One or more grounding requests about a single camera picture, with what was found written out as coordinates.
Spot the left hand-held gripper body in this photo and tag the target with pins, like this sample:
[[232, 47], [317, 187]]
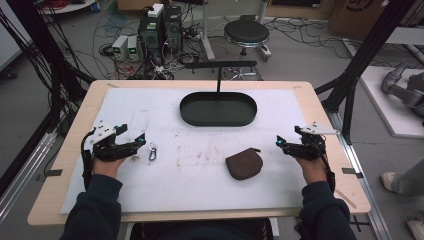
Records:
[[105, 148]]

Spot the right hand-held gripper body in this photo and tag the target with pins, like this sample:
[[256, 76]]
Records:
[[310, 148]]

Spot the person's left hand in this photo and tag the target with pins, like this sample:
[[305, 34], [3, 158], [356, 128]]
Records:
[[106, 168]]

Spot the person's right hand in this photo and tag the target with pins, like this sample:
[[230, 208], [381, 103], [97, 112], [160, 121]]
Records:
[[313, 171]]

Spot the silver keyring with carabiner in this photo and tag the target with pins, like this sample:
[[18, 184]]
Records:
[[153, 151]]

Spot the black tape strip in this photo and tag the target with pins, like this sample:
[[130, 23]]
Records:
[[350, 171], [53, 173]]

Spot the brown zip pouch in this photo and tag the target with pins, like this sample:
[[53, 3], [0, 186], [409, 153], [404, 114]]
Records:
[[244, 164]]

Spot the white table mat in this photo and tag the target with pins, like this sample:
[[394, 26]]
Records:
[[186, 180]]

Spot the black oval tray with stand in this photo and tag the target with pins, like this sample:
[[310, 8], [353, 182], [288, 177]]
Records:
[[218, 110]]

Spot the grey power supply unit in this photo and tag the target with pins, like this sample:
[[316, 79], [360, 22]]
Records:
[[119, 46], [133, 47]]

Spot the white floor board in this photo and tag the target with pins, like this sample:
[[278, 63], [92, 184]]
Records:
[[383, 106]]

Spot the black computer tower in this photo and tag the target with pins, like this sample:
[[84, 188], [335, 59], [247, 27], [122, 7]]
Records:
[[150, 38], [172, 30]]

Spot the person's lap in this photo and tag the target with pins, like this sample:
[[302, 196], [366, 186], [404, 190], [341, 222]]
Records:
[[200, 231]]

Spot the black round stool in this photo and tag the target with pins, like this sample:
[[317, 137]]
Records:
[[246, 32]]

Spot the white box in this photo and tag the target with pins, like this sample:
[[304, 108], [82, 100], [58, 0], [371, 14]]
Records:
[[155, 10]]

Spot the cardboard box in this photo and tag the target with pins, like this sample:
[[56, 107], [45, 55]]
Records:
[[363, 16]]

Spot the aluminium frame rail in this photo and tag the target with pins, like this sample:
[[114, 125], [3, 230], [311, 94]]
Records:
[[23, 173], [363, 173]]

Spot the black frame post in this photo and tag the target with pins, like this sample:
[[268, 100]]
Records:
[[366, 50], [43, 50]]

